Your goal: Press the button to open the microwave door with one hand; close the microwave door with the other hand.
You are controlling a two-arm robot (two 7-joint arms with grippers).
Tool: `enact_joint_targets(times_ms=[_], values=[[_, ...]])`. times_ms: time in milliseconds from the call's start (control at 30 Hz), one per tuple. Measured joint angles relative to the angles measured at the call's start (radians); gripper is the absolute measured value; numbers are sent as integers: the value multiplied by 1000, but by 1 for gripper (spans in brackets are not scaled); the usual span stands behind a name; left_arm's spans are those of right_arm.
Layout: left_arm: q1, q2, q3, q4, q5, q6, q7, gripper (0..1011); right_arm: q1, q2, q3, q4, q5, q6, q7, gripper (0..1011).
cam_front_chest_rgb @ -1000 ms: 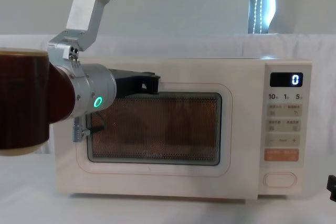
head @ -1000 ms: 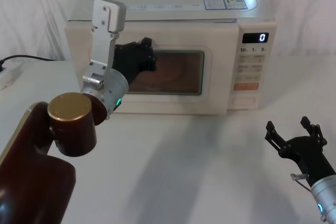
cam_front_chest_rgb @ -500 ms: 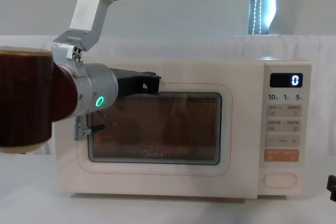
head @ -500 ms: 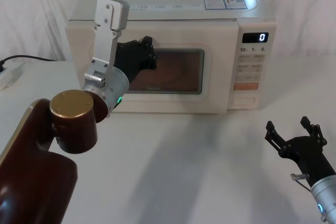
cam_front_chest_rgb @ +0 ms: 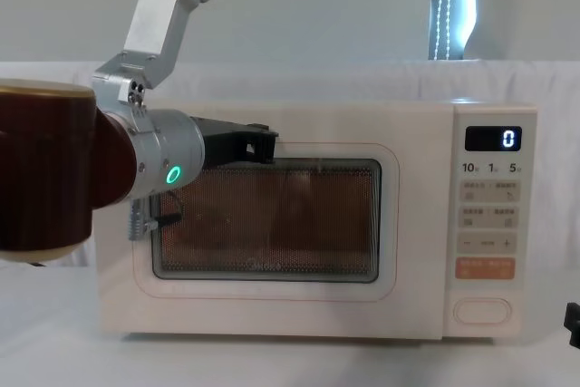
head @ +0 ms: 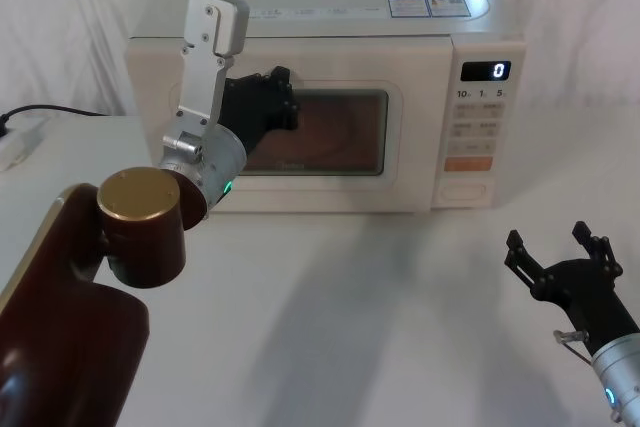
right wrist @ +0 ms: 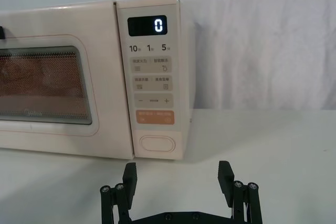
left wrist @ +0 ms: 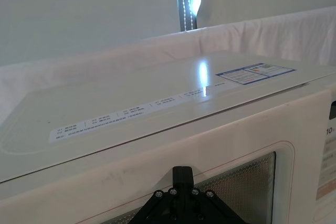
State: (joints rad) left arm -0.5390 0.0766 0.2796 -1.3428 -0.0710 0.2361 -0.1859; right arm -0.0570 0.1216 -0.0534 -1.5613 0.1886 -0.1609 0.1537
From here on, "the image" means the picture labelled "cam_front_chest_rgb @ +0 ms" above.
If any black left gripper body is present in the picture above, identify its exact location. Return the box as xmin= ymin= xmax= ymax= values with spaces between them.
xmin=189 ymin=116 xmax=280 ymax=169

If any cream microwave oven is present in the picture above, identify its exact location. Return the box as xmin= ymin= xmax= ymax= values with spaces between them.
xmin=92 ymin=98 xmax=539 ymax=343

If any white table cloth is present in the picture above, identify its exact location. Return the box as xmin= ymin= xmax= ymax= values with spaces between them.
xmin=0 ymin=259 xmax=580 ymax=387

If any white curtain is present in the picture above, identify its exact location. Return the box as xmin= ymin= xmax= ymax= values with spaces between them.
xmin=0 ymin=0 xmax=580 ymax=270

